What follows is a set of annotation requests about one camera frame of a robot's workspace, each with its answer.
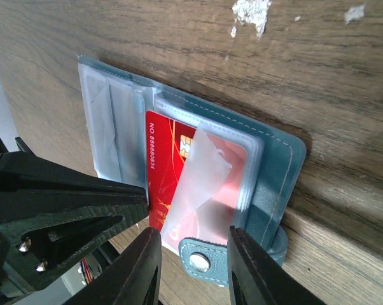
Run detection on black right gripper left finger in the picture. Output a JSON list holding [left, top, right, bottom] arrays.
[[65, 227, 162, 305]]

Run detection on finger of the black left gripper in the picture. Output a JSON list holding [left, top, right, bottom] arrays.
[[0, 152, 148, 298]]

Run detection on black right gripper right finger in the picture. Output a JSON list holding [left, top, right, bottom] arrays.
[[227, 226, 324, 305]]

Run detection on red VIP card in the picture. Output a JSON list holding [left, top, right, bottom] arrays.
[[146, 111, 247, 250]]

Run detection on blue card holder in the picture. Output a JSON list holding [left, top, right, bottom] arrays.
[[78, 56, 307, 286]]

